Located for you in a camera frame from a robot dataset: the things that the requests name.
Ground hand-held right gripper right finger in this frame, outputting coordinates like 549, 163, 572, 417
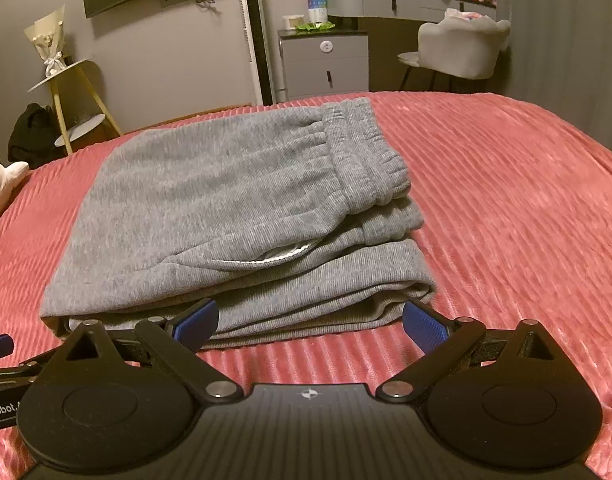
375, 301, 562, 405

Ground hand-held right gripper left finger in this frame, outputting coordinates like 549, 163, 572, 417
36, 298, 238, 405

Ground grey pants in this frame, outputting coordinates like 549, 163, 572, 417
40, 97, 437, 349

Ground pink ribbed blanket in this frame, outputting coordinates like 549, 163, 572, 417
0, 91, 612, 480

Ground white pillow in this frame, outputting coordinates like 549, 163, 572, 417
0, 161, 31, 228

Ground black bag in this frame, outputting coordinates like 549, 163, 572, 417
7, 102, 62, 171

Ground grey drawer cabinet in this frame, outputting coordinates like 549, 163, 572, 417
277, 29, 371, 103

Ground yellow-legged white side table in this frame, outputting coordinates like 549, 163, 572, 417
27, 59, 123, 156

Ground grey upholstered chair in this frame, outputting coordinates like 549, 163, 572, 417
398, 17, 512, 93

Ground white standing air conditioner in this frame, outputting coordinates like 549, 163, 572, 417
232, 0, 278, 107

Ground pale wrapped flower bouquet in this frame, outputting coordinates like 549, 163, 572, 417
23, 4, 68, 81

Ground green leaf-shaped tray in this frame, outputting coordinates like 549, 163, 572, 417
295, 21, 337, 35

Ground grey vanity desk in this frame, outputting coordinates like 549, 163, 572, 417
326, 0, 498, 23

